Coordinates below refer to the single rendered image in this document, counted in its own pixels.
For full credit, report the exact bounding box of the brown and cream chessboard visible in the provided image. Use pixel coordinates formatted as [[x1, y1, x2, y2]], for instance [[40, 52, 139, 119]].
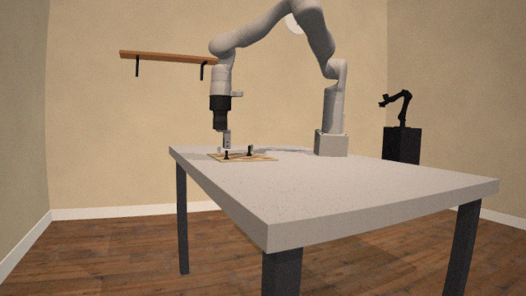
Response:
[[207, 153, 279, 163]]

